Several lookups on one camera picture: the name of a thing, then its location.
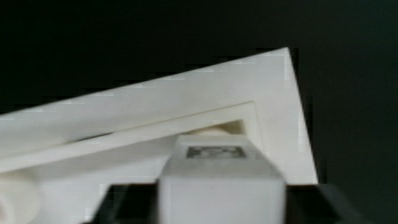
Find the white table leg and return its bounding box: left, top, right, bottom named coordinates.
left=158, top=135, right=286, bottom=224

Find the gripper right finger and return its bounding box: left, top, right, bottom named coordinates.
left=284, top=184, right=372, bottom=224

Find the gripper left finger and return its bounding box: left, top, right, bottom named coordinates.
left=85, top=183, right=158, bottom=224

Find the white square tabletop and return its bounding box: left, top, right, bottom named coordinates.
left=0, top=49, right=318, bottom=224

